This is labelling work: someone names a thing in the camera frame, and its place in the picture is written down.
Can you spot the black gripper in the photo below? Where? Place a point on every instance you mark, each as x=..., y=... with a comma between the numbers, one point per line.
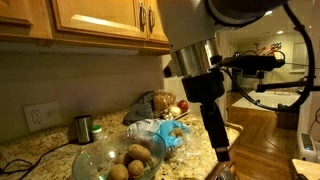
x=203, y=86

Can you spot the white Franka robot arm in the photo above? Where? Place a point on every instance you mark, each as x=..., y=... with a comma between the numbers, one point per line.
x=186, y=23

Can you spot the blue and clear potato bag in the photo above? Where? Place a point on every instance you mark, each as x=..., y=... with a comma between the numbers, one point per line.
x=168, y=130

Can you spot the wooden base cabinet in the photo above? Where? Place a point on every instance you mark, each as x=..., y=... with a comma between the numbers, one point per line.
x=235, y=143

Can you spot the red apple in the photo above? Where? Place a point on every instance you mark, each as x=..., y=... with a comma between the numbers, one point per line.
x=183, y=105

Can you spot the yellow onion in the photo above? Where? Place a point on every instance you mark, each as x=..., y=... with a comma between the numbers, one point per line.
x=175, y=110

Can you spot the white garlic bulb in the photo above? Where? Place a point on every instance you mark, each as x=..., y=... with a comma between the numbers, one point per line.
x=166, y=114

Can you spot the brown stuffed toy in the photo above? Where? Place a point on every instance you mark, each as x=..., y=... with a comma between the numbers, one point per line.
x=163, y=100

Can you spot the white small appliance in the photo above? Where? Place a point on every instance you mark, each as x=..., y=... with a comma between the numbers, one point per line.
x=306, y=146

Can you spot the red bicycle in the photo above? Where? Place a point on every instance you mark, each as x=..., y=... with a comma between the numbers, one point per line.
x=266, y=50

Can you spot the light wooden board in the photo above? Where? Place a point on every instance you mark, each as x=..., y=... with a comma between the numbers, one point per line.
x=306, y=168

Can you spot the window with white blinds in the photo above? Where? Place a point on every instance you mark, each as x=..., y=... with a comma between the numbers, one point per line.
x=300, y=55

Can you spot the recessed ceiling light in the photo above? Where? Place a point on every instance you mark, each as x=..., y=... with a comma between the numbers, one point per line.
x=280, y=32
x=268, y=12

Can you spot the small green-lidded jar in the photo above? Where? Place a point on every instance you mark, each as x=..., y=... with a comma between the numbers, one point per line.
x=97, y=133

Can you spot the clear glass bowl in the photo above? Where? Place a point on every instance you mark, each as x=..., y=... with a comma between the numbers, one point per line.
x=96, y=160

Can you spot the stainless steel canister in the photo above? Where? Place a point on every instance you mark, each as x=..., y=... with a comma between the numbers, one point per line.
x=83, y=129

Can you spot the black wrist-mounted camera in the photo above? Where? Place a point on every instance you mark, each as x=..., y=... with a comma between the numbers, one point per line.
x=246, y=64

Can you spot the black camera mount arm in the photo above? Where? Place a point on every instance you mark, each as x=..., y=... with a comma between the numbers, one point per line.
x=283, y=85

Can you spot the black stereo camera bar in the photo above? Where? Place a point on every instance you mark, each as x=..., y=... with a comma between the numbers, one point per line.
x=281, y=63

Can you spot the wooden wall cabinet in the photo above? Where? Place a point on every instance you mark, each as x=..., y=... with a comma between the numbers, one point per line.
x=100, y=16

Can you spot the white wall outlet plate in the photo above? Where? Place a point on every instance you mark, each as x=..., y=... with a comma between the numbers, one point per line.
x=41, y=116

